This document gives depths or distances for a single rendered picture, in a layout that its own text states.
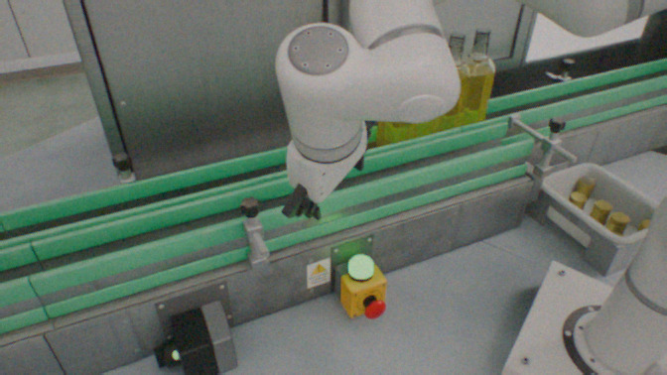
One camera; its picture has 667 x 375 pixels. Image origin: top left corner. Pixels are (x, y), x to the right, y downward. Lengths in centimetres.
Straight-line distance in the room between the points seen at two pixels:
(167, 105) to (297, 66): 58
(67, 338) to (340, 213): 45
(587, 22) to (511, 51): 84
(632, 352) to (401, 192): 41
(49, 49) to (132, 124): 309
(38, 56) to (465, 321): 360
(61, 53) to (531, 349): 369
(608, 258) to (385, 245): 43
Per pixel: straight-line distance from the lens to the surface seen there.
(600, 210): 116
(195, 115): 98
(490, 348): 90
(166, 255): 76
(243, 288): 82
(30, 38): 402
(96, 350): 85
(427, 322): 90
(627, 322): 79
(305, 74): 40
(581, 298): 94
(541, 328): 87
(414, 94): 40
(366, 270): 83
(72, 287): 78
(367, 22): 44
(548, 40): 133
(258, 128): 103
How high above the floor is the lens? 145
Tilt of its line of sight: 37 degrees down
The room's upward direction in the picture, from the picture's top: straight up
